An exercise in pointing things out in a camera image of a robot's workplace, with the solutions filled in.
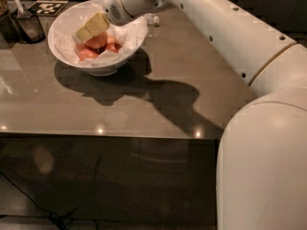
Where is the white gripper with vent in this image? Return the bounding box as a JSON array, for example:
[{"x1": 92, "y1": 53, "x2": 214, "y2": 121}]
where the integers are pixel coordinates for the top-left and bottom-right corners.
[{"x1": 72, "y1": 0, "x2": 135, "y2": 43}]

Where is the red apple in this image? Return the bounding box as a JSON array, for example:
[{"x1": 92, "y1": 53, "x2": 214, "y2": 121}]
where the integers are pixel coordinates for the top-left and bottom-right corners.
[
  {"x1": 106, "y1": 34, "x2": 122, "y2": 53},
  {"x1": 78, "y1": 49, "x2": 98, "y2": 61},
  {"x1": 76, "y1": 43, "x2": 85, "y2": 53},
  {"x1": 84, "y1": 32, "x2": 107, "y2": 50}
]

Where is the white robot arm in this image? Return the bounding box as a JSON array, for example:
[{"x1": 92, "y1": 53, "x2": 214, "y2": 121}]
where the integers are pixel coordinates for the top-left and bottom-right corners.
[{"x1": 104, "y1": 0, "x2": 307, "y2": 230}]

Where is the white bowl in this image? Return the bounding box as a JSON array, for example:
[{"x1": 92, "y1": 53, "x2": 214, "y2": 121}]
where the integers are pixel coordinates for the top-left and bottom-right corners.
[{"x1": 47, "y1": 0, "x2": 149, "y2": 78}]

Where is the white paper liner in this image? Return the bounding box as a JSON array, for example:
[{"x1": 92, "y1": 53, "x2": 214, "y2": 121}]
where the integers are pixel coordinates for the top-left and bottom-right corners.
[{"x1": 53, "y1": 9, "x2": 150, "y2": 66}]

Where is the clear plastic water bottle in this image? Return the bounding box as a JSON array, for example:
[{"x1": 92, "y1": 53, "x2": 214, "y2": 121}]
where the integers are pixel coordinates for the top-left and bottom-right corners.
[{"x1": 144, "y1": 13, "x2": 160, "y2": 26}]

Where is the black white marker tag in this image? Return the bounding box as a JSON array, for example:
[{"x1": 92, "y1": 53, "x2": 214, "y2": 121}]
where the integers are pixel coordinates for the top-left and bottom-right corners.
[{"x1": 29, "y1": 1, "x2": 68, "y2": 16}]

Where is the dark glossy cabinet table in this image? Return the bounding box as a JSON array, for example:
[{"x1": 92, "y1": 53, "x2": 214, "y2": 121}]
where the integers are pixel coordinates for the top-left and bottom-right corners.
[{"x1": 0, "y1": 9, "x2": 253, "y2": 228}]

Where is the black floor cable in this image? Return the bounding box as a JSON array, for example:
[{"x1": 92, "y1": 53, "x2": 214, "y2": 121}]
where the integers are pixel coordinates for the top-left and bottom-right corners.
[{"x1": 0, "y1": 171, "x2": 100, "y2": 230}]

